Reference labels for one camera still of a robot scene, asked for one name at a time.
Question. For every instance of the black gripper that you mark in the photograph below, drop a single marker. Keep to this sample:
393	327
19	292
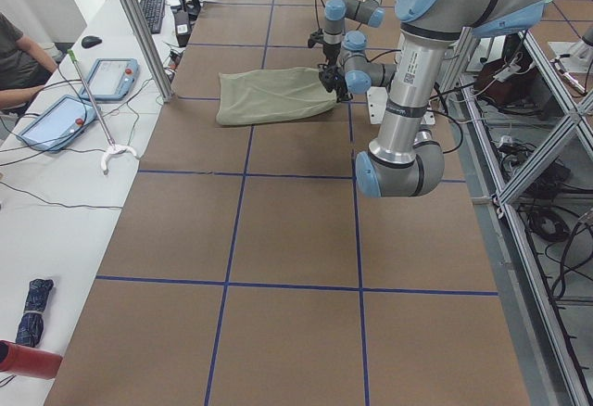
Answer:
330	52
337	82

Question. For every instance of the olive green long-sleeve shirt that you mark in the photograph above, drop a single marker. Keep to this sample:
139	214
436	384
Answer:
264	96

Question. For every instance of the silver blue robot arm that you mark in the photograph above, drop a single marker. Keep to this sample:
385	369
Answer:
367	12
404	160

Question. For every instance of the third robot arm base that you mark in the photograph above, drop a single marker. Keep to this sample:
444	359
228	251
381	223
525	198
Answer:
574	57

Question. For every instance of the black power adapter box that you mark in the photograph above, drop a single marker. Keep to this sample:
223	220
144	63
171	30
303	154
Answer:
182	27

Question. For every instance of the black keyboard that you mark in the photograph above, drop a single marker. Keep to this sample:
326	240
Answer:
153	11

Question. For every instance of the far blue teach pendant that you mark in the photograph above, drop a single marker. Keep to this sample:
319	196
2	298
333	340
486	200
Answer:
111	79

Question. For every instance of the blue teach pendant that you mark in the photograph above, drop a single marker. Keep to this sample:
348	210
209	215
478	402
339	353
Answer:
111	79
58	126

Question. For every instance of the reacher grabber stick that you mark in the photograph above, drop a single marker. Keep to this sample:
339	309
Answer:
113	149

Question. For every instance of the black computer mouse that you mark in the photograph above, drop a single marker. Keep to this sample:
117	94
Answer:
90	41

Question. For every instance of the near blue teach pendant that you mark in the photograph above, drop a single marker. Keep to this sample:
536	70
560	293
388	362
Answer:
58	126

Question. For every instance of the seated person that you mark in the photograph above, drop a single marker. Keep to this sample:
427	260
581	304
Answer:
25	67

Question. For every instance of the folded dark blue umbrella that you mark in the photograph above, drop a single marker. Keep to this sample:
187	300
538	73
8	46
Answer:
31	325

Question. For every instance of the red bottle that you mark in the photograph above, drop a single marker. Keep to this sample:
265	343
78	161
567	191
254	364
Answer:
27	361

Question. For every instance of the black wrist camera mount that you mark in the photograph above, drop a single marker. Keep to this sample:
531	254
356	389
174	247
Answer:
315	38
327	76

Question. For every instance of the aluminium frame post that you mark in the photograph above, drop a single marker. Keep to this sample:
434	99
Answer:
144	38

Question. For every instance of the aluminium side frame rail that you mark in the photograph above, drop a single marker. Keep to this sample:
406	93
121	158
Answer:
525	110

